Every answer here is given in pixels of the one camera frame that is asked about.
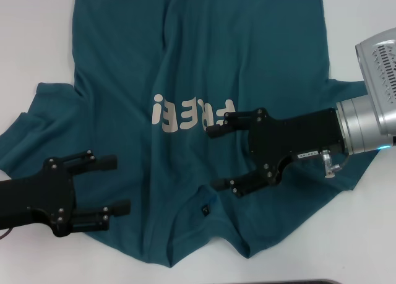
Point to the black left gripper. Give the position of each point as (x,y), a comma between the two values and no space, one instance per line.
(31,200)

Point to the teal t-shirt with white print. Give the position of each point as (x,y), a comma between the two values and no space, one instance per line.
(185,49)

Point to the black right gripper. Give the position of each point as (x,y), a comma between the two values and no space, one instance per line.
(294,135)

